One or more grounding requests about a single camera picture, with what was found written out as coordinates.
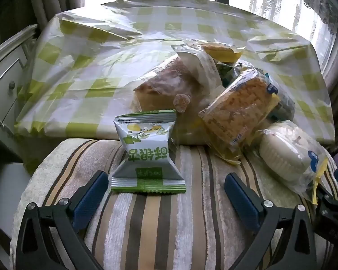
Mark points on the large bread packet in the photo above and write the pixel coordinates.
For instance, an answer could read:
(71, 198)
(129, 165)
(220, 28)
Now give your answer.
(163, 84)

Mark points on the green white snack packet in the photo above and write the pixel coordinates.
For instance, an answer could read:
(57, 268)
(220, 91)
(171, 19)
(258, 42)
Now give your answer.
(146, 152)

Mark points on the white lace curtain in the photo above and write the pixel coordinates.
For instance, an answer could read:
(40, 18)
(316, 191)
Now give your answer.
(298, 2)

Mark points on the green checked tablecloth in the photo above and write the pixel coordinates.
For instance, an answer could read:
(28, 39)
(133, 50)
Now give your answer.
(101, 62)

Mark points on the yellow cake packet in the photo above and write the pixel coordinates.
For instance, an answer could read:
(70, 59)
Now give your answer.
(222, 53)

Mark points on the white cake packet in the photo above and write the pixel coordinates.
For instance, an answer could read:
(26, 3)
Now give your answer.
(284, 152)

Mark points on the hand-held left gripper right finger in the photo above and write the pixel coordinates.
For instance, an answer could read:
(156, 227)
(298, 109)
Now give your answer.
(242, 199)

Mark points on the metal cabinet knob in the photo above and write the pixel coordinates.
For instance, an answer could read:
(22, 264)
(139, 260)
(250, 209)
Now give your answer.
(11, 84)

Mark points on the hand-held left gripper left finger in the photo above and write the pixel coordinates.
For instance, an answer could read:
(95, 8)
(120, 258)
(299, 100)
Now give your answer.
(90, 199)

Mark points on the orange cracker packet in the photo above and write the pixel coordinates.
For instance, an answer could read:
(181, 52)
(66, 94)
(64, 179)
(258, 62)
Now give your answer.
(236, 109)

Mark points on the white cabinet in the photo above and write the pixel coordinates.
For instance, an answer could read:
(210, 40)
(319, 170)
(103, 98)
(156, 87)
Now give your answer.
(5, 70)

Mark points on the dark green snack packet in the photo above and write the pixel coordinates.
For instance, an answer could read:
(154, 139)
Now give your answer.
(226, 74)

